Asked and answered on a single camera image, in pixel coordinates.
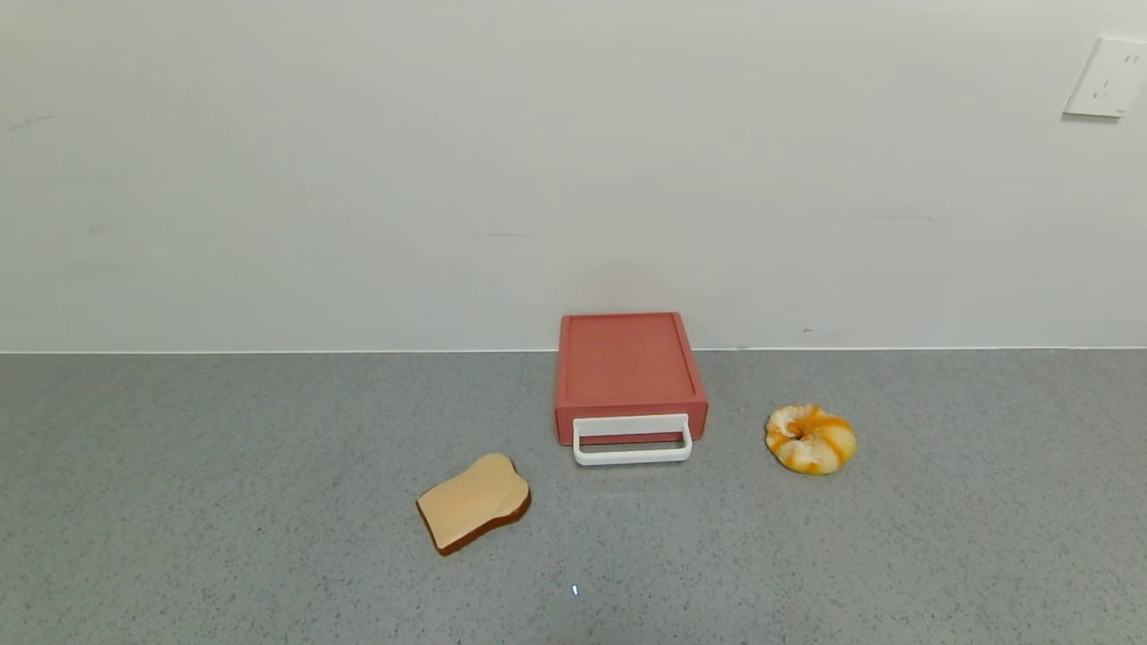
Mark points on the red drawer case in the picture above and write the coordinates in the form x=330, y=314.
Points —
x=627, y=358

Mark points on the toast bread slice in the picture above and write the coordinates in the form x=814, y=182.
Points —
x=470, y=502

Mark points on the white wall socket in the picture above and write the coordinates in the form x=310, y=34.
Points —
x=1109, y=79

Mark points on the orange glazed donut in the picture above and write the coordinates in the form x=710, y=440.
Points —
x=823, y=448

